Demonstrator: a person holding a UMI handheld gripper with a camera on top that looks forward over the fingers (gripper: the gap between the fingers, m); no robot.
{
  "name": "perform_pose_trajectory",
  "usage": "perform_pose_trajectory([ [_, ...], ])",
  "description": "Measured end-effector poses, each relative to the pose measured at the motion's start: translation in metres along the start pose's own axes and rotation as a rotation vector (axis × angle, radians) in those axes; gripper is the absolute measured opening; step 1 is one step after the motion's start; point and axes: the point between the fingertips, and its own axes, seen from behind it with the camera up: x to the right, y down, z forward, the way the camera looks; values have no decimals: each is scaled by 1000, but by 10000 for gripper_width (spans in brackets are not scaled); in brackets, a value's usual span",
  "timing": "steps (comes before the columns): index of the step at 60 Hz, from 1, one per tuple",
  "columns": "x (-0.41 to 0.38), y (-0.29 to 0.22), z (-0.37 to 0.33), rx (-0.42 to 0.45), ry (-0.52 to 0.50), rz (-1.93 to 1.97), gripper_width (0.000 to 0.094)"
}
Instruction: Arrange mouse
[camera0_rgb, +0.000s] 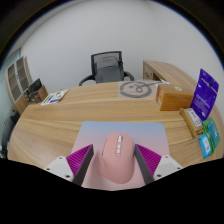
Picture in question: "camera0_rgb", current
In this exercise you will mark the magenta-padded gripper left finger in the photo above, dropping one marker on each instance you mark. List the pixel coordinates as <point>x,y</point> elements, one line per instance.
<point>60,166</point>

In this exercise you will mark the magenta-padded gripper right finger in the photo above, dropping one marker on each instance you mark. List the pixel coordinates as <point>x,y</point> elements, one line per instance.
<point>166,166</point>

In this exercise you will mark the pink computer mouse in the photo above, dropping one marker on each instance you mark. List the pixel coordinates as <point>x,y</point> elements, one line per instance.
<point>116,163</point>

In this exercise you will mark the pink-blue gradient mouse pad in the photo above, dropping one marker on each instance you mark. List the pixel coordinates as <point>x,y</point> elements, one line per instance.
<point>150,136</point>

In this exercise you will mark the blue packet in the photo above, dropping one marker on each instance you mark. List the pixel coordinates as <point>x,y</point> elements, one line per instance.
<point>205,146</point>

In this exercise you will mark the small brown labelled box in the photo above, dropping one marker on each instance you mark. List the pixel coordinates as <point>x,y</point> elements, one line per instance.
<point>192,120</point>

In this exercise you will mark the teal green packet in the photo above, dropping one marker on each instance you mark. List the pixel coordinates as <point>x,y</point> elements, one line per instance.
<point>213,133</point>

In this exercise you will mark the black leather armchair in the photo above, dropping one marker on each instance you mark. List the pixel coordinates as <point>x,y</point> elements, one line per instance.
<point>9,133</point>

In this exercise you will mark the orange cardboard box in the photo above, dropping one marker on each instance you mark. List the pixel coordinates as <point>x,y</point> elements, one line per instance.
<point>175,98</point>

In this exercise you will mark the white sticker sheet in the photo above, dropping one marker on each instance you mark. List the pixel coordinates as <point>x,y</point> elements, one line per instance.
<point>55,97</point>

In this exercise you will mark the dark brown printed box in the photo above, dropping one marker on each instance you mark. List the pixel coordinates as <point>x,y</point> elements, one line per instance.
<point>40,95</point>

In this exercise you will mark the brown cardboard box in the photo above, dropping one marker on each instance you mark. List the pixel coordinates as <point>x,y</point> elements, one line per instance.
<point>26,95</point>

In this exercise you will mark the purple retail package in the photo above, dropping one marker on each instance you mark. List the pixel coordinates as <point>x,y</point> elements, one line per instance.
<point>204,95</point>

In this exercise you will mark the clear sheet with circle print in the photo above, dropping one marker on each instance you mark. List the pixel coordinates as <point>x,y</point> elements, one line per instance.
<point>136,89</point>

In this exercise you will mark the black printed box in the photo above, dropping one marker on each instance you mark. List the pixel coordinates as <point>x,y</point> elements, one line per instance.
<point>34,85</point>

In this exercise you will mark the wooden shelf unit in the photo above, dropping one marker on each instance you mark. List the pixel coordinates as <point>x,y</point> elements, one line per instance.
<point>16,83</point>

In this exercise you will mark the wooden side desk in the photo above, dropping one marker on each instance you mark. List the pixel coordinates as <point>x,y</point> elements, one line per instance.
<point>166,71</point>

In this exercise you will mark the black mesh office chair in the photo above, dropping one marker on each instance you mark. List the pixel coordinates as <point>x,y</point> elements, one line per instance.
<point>106,68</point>

